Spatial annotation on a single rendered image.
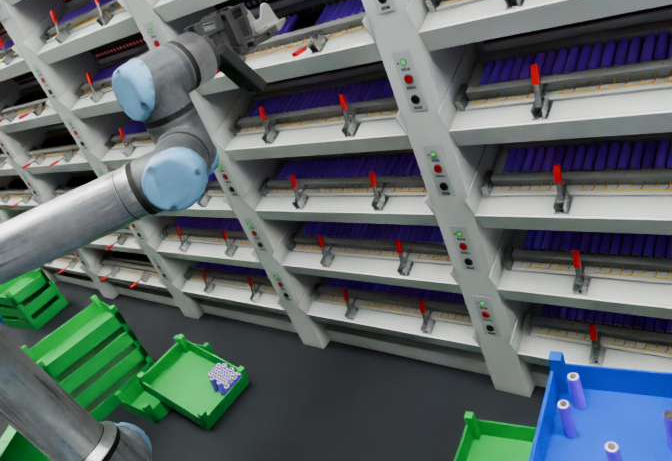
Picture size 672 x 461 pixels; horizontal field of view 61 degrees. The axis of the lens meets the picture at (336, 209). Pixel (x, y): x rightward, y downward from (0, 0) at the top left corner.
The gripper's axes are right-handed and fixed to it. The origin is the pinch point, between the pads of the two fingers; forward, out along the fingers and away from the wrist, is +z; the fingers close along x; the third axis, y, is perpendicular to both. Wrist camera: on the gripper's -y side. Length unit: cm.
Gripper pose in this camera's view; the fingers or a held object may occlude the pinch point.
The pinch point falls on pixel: (276, 26)
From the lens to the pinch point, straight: 122.1
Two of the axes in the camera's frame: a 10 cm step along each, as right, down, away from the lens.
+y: -3.5, -8.3, -4.3
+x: -7.4, -0.3, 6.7
